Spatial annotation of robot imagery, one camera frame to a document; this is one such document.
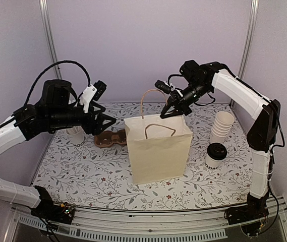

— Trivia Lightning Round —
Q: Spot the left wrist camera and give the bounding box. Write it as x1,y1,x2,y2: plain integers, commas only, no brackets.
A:
78,80,107,113

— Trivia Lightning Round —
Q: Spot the stack of white paper cups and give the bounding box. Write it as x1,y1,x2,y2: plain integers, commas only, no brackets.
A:
209,111,235,144

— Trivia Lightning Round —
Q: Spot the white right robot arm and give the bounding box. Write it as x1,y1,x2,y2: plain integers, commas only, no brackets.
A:
155,60,282,220

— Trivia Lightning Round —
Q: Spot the left aluminium frame post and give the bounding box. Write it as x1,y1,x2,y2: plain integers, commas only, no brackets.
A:
38,0,69,84

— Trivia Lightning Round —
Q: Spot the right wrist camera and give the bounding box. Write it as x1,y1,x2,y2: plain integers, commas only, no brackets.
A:
154,80,176,95

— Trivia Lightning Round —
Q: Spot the cup of white straws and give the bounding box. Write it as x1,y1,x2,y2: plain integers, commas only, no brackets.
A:
65,126,85,147

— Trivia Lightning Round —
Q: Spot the cream paper bag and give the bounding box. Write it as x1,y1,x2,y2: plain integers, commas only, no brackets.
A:
123,88,193,185

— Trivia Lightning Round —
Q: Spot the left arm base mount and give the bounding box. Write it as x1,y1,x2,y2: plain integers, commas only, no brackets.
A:
31,200,75,224

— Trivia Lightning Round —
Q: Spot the white paper coffee cup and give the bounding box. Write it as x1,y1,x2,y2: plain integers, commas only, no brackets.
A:
205,155,223,170

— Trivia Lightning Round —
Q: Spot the brown cardboard cup carrier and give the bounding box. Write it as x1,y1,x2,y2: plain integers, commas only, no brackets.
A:
94,129,127,148

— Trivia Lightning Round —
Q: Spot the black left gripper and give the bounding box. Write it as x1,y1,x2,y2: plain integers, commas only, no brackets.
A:
48,102,117,135

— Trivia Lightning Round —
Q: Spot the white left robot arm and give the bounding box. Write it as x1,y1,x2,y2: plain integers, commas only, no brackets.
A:
0,79,116,219

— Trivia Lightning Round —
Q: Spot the aluminium frame post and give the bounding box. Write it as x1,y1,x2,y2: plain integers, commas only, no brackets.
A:
230,0,260,106
38,0,69,84

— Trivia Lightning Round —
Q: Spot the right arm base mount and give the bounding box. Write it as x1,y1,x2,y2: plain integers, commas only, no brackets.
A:
224,200,269,236

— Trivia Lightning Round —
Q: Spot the metal front rail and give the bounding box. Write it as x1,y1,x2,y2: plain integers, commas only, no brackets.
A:
4,196,287,241

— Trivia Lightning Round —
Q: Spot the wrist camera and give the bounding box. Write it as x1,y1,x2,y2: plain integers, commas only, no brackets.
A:
78,80,107,113
154,80,176,95

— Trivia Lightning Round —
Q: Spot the floral patterned table mat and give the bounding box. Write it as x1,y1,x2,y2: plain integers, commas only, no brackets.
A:
33,104,253,211

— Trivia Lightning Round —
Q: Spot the right aluminium frame post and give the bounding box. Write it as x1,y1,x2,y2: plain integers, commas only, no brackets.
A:
230,0,260,106

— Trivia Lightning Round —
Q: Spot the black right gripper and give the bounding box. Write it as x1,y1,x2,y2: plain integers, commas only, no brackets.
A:
159,81,211,118

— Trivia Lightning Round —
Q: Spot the black plastic cup lid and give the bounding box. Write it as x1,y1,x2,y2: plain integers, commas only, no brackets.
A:
207,143,227,160

